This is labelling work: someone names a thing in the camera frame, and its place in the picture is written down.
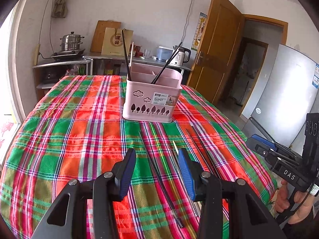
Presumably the black chopstick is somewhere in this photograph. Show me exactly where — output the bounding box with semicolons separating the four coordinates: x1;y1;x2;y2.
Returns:
151;41;183;84
139;132;185;228
185;129;219;177
191;125;222;180
121;29;131;80

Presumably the steel kitchen shelf table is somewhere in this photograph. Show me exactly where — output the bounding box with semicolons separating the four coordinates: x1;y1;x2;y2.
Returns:
84;52;165;75

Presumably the person's right hand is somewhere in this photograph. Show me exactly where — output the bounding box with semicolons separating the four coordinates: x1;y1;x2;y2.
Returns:
274;178;317;225

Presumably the silver refrigerator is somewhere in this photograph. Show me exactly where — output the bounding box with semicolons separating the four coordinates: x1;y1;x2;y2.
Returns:
243;45;318;154

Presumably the plaid tablecloth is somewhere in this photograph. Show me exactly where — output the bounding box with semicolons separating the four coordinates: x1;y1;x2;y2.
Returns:
1;75;277;238

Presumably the brown wooden door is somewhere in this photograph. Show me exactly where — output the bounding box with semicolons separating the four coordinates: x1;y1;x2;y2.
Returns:
187;0;245;104

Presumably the white electric kettle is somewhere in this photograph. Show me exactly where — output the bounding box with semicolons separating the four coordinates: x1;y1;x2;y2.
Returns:
169;46;191;66

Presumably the pink plastic utensil basket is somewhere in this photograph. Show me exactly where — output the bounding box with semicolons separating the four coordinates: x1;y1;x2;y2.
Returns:
122;63;182;123

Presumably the low steel side shelf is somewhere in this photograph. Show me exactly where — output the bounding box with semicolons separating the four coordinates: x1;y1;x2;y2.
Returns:
32;58;93;101

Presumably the translucent blue storage container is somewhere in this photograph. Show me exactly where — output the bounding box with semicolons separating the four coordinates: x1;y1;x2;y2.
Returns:
156;46;174;62

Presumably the clear drinking glass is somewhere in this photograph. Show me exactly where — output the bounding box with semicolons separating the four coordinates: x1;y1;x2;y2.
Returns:
143;49;151;58

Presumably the black induction cooker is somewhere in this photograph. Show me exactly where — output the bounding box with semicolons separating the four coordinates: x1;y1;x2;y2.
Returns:
50;49;85;61

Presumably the red lidded jar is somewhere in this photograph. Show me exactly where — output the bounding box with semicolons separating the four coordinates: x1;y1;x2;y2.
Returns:
133;45;143;57

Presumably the wooden cutting board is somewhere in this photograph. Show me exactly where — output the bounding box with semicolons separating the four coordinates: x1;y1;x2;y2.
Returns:
90;21;121;53

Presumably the stainless steel steamer pot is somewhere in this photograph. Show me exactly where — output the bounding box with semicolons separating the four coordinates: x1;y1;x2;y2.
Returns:
60;31;84;51

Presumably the tan paper gift bag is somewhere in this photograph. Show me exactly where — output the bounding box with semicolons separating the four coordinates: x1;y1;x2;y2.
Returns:
101;27;134;56

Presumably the white window frame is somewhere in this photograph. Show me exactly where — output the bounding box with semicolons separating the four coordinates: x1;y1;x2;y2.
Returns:
1;3;24;166

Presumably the wall power socket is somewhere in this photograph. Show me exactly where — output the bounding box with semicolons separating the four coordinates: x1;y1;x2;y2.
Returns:
33;44;40;66

